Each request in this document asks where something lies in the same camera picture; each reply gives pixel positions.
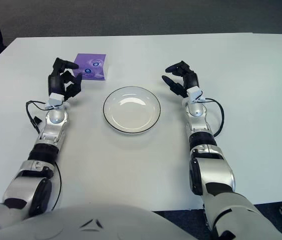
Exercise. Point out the purple tissue paper pack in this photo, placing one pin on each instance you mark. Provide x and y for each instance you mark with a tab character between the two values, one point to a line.
90	58

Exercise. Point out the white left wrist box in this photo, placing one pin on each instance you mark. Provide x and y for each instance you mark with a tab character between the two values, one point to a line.
56	98

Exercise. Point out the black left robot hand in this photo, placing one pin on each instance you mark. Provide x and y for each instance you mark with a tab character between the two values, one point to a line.
54	83

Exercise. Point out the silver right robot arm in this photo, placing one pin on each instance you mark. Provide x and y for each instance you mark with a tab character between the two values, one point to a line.
197	112

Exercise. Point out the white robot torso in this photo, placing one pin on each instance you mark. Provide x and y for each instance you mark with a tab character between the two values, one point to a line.
105	220

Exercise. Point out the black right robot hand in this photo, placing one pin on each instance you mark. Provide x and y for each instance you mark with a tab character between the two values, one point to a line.
192	80

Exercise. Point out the white plate with black rim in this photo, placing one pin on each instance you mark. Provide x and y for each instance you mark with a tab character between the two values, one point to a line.
132	112

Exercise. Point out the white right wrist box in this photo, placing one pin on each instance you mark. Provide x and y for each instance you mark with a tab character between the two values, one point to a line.
194	93

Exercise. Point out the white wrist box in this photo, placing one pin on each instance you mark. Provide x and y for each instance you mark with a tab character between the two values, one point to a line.
56	98
194	93

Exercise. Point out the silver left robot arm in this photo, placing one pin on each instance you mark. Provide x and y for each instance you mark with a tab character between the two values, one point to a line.
54	117

